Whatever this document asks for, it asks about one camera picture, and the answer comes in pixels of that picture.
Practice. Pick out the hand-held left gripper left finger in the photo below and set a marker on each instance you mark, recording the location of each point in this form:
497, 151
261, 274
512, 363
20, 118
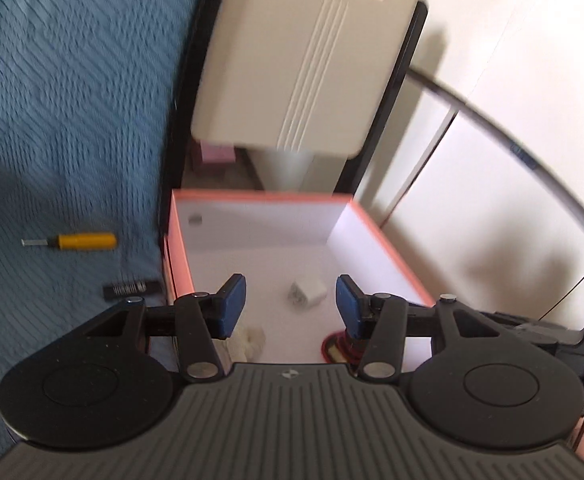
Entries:
234, 305

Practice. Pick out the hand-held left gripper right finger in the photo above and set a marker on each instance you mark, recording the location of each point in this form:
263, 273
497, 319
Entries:
347, 305

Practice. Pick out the small white plush toy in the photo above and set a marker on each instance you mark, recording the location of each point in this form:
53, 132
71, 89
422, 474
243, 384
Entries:
252, 340

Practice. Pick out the white charger adapter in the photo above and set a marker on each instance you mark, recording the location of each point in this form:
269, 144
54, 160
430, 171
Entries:
309, 292

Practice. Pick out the red black toy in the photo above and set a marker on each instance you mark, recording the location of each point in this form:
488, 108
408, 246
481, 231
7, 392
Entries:
334, 350

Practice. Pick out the pink cardboard box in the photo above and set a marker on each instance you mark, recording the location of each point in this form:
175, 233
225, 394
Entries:
272, 240

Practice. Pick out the black stick device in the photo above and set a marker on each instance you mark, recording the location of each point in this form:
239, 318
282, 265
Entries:
132, 288

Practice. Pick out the small pink object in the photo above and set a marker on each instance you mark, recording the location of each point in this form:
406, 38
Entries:
217, 154

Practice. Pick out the curved metal rod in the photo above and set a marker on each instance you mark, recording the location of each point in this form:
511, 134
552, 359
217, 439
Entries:
519, 152

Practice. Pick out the beige plastic folding panel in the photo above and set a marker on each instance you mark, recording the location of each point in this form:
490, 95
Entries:
282, 60

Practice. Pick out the blue textured sofa cover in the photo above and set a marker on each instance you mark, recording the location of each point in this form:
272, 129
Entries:
72, 85

